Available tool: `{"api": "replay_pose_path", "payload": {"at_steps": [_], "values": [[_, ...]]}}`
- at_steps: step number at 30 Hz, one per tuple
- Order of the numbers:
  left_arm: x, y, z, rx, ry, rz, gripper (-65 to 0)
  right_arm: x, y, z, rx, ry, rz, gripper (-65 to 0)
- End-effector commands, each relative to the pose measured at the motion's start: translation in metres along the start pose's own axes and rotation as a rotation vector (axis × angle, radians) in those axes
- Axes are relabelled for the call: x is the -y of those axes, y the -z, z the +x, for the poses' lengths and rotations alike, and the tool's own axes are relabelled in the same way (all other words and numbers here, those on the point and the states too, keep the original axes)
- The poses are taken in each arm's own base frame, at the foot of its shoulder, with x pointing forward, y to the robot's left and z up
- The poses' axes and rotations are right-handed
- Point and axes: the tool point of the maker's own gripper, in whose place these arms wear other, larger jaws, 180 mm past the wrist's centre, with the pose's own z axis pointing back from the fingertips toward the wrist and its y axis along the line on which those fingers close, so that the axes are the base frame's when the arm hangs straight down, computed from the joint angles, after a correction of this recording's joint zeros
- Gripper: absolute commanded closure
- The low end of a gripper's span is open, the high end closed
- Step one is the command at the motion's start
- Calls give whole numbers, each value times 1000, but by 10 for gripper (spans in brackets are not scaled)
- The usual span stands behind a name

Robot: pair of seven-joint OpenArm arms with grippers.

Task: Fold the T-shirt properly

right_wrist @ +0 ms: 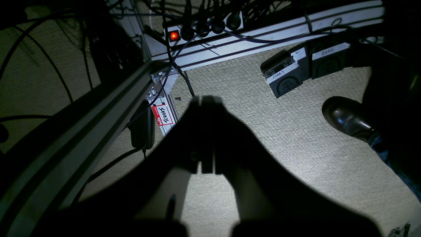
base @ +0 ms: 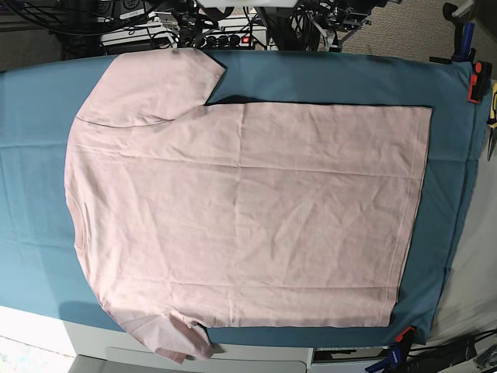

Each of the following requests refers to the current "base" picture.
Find pink T-shirt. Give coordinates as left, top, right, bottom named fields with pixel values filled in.
left=64, top=49, right=432, bottom=363

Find black power strip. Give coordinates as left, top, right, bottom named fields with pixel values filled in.
left=178, top=33, right=268, bottom=51

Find blue clamp bottom right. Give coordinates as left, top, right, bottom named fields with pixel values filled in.
left=365, top=326, right=417, bottom=373

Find teal table cloth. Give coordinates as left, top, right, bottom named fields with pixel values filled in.
left=1, top=51, right=492, bottom=347

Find orange black clamp top right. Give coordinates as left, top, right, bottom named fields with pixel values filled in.
left=467, top=61, right=492, bottom=104

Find yellow handled pliers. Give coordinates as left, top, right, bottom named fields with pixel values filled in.
left=487, top=82, right=497, bottom=161

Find blue handled clamp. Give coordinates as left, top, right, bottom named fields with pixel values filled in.
left=443, top=0, right=476, bottom=62

